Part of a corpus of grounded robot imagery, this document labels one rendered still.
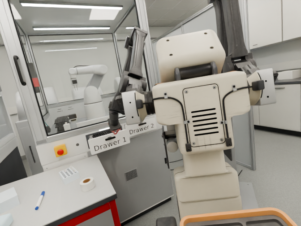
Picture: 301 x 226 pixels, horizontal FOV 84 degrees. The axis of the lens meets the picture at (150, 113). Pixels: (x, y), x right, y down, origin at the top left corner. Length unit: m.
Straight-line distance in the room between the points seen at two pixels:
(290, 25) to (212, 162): 3.35
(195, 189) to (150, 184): 1.09
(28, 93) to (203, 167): 1.16
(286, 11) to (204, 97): 3.41
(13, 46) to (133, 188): 1.38
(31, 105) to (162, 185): 1.31
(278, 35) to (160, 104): 3.47
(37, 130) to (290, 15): 3.76
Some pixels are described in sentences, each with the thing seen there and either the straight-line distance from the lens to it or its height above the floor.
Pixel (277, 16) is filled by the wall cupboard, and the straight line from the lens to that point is 3.88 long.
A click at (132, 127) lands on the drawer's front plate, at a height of 0.90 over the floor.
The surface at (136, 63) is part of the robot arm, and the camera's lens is 0.78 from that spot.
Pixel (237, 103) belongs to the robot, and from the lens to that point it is 0.53.
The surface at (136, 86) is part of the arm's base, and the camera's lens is 0.64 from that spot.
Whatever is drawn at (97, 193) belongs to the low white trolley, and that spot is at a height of 0.76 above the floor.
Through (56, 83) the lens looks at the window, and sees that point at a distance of 1.36.
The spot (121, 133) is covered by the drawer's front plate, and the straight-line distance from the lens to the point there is 1.27.
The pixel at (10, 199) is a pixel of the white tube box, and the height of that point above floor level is 0.81.
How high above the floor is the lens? 1.25
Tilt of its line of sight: 11 degrees down
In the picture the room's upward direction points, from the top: 9 degrees counter-clockwise
